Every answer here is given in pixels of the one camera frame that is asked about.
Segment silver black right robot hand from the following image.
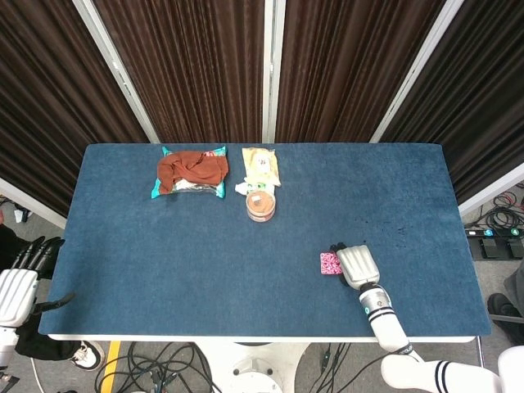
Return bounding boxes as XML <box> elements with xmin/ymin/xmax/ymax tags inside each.
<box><xmin>329</xmin><ymin>242</ymin><xmax>380</xmax><ymax>290</ymax></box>

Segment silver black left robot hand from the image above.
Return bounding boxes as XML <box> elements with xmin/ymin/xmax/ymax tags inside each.
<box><xmin>0</xmin><ymin>236</ymin><xmax>77</xmax><ymax>328</ymax></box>

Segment pink patterned card deck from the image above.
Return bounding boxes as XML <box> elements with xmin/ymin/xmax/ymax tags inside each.
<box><xmin>319</xmin><ymin>252</ymin><xmax>343</xmax><ymax>276</ymax></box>

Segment black trouser leg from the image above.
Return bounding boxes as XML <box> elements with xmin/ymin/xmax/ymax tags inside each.
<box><xmin>15</xmin><ymin>321</ymin><xmax>81</xmax><ymax>361</ymax></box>

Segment black white sneaker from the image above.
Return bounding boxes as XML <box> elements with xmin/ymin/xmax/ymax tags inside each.
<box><xmin>70</xmin><ymin>340</ymin><xmax>106</xmax><ymax>372</ymax></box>

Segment clear jar orange label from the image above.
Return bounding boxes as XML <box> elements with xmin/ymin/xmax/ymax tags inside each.
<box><xmin>245</xmin><ymin>191</ymin><xmax>278</xmax><ymax>224</ymax></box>

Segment yellow floor tape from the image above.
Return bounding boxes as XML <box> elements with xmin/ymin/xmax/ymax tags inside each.
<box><xmin>99</xmin><ymin>341</ymin><xmax>123</xmax><ymax>393</ymax></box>

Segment pale yellow snack package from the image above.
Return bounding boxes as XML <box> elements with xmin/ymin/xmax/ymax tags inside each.
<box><xmin>241</xmin><ymin>147</ymin><xmax>283</xmax><ymax>192</ymax></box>

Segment black pedal control strip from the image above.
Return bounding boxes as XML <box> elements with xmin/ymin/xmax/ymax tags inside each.
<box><xmin>465</xmin><ymin>228</ymin><xmax>524</xmax><ymax>240</ymax></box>

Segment blue fabric table mat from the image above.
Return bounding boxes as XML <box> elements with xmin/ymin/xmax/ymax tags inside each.
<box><xmin>38</xmin><ymin>142</ymin><xmax>492</xmax><ymax>339</ymax></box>

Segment black shoe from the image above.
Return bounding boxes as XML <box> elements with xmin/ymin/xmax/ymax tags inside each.
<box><xmin>486</xmin><ymin>292</ymin><xmax>524</xmax><ymax>333</ymax></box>

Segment grey trouser leg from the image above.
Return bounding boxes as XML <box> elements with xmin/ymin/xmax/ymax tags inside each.
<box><xmin>504</xmin><ymin>264</ymin><xmax>524</xmax><ymax>298</ymax></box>

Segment teal snack package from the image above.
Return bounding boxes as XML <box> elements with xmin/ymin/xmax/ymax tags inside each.
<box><xmin>150</xmin><ymin>146</ymin><xmax>228</xmax><ymax>201</ymax></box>

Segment rust brown towel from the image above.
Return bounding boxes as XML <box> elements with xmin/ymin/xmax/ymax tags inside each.
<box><xmin>157</xmin><ymin>150</ymin><xmax>230</xmax><ymax>196</ymax></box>

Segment dark brown curtain panel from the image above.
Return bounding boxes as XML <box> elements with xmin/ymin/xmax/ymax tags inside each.
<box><xmin>382</xmin><ymin>0</ymin><xmax>524</xmax><ymax>206</ymax></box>
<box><xmin>93</xmin><ymin>0</ymin><xmax>267</xmax><ymax>144</ymax></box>
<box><xmin>0</xmin><ymin>0</ymin><xmax>151</xmax><ymax>218</ymax></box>
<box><xmin>274</xmin><ymin>0</ymin><xmax>447</xmax><ymax>144</ymax></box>

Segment white screen base rail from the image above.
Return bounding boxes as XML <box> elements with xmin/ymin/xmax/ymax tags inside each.
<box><xmin>458</xmin><ymin>187</ymin><xmax>524</xmax><ymax>217</ymax></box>
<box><xmin>0</xmin><ymin>176</ymin><xmax>67</xmax><ymax>230</ymax></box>

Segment black floor cable bundle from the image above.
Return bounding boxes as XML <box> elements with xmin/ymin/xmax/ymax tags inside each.
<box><xmin>302</xmin><ymin>341</ymin><xmax>372</xmax><ymax>393</ymax></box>
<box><xmin>94</xmin><ymin>341</ymin><xmax>222</xmax><ymax>393</ymax></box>
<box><xmin>464</xmin><ymin>192</ymin><xmax>524</xmax><ymax>230</ymax></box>

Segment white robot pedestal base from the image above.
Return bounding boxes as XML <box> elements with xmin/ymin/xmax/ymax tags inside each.
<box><xmin>195</xmin><ymin>341</ymin><xmax>314</xmax><ymax>393</ymax></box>

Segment white table frame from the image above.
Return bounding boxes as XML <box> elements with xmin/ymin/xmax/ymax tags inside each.
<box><xmin>47</xmin><ymin>334</ymin><xmax>478</xmax><ymax>344</ymax></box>

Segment white screen frame post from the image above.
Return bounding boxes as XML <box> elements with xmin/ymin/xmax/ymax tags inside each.
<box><xmin>261</xmin><ymin>0</ymin><xmax>287</xmax><ymax>144</ymax></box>
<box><xmin>369</xmin><ymin>0</ymin><xmax>466</xmax><ymax>144</ymax></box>
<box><xmin>72</xmin><ymin>0</ymin><xmax>160</xmax><ymax>144</ymax></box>

